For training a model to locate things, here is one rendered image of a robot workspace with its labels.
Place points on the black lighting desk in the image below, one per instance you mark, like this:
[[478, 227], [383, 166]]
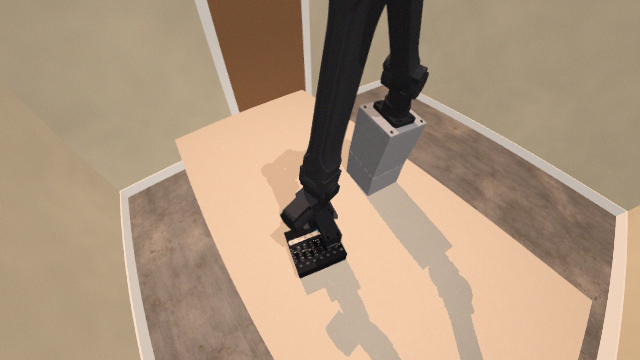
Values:
[[315, 256]]

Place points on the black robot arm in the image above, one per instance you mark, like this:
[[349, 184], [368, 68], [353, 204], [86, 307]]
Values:
[[350, 29]]

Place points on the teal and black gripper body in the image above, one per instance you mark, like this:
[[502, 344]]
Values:
[[307, 228]]

